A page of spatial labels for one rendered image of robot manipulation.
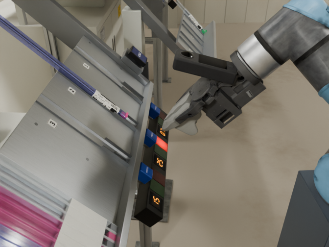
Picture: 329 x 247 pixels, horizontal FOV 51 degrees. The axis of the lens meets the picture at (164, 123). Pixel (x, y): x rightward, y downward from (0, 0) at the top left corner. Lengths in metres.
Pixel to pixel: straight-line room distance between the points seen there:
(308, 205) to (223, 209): 0.69
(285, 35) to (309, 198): 0.43
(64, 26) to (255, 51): 0.45
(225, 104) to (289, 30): 0.16
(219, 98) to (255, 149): 1.27
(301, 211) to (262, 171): 0.84
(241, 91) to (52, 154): 0.35
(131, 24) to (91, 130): 0.57
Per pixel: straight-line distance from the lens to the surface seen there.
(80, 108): 0.63
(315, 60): 0.60
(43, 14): 0.86
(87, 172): 0.54
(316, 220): 0.87
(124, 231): 0.50
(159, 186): 0.67
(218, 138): 1.93
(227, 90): 0.65
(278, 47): 0.60
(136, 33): 1.12
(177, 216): 1.49
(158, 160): 0.72
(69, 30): 0.85
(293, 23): 0.60
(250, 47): 0.61
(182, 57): 0.61
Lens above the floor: 1.12
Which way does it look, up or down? 33 degrees down
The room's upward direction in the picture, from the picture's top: straight up
